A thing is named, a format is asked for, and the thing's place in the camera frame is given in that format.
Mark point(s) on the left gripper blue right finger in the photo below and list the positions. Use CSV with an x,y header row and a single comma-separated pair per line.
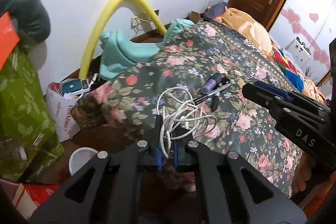
x,y
182,159

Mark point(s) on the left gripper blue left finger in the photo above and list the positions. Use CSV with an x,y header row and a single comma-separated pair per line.
x,y
157,146

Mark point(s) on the white printed shopping bag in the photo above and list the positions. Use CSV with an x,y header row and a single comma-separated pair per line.
x,y
60,111

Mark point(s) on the wall power socket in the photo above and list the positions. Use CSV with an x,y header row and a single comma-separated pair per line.
x,y
135,22

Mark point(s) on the white small cabinet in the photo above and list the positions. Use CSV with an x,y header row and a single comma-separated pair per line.
x,y
300,53

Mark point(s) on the green leaf pattern bag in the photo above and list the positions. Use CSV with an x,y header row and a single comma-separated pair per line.
x,y
29,143

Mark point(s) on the yellow foam pool noodle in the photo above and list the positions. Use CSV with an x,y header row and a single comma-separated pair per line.
x,y
112,17

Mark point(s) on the white round bowl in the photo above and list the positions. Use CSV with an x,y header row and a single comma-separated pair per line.
x,y
79,158

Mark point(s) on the black rectangular cosmetic box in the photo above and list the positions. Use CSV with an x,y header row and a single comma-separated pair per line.
x,y
225,80

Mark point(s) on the orange floral blanket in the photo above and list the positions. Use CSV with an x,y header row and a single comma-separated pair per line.
x,y
244,24

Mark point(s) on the black marker pen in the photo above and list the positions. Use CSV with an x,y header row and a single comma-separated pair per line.
x,y
215,101

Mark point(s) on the person's right hand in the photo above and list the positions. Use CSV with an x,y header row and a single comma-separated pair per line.
x,y
302,174

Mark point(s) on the dark teal pillow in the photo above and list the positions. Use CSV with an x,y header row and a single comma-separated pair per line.
x,y
30,20

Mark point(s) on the purple cosmetic spray bottle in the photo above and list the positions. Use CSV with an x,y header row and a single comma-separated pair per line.
x,y
211,83

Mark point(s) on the orange red box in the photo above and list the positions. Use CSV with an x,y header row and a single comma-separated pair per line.
x,y
8,38

